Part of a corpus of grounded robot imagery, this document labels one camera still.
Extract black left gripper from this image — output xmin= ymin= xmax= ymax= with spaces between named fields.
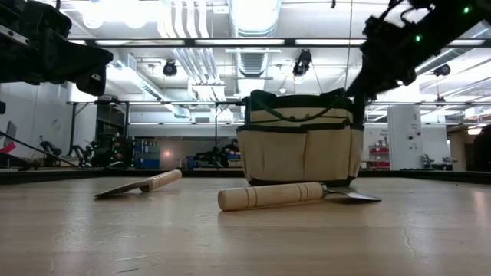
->
xmin=0 ymin=0 xmax=114 ymax=97

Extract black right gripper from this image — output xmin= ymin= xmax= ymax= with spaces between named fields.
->
xmin=346 ymin=17 xmax=438 ymax=126

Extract beige green gardening bag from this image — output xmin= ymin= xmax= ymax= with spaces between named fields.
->
xmin=236 ymin=87 xmax=365 ymax=188

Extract red shelf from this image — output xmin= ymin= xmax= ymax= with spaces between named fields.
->
xmin=368 ymin=143 xmax=390 ymax=170

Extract white pillar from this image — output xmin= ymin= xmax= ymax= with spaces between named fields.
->
xmin=386 ymin=104 xmax=423 ymax=172

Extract black ceiling spotlight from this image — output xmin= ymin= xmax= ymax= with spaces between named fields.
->
xmin=433 ymin=63 xmax=453 ymax=77
xmin=292 ymin=48 xmax=313 ymax=77
xmin=162 ymin=59 xmax=179 ymax=77

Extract background robot rig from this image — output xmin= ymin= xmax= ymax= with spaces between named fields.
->
xmin=74 ymin=132 xmax=133 ymax=169

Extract grey monitor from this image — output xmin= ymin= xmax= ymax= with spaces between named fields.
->
xmin=3 ymin=120 xmax=18 ymax=149

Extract white ceiling pipes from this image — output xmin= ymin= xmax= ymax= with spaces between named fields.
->
xmin=163 ymin=0 xmax=226 ymax=87

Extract blue crates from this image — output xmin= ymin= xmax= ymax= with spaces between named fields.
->
xmin=133 ymin=138 xmax=161 ymax=170

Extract person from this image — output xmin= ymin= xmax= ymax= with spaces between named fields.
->
xmin=224 ymin=138 xmax=242 ymax=162

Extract narrow dark-bladed wooden trowel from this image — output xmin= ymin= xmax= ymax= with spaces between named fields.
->
xmin=94 ymin=169 xmax=183 ymax=200

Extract black background rack frame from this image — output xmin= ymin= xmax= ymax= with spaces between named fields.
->
xmin=65 ymin=99 xmax=246 ymax=169

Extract wide silver wooden-handled trowel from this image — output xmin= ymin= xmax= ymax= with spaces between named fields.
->
xmin=217 ymin=182 xmax=383 ymax=212

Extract silver ventilation duct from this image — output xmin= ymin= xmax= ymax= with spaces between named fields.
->
xmin=229 ymin=0 xmax=282 ymax=80

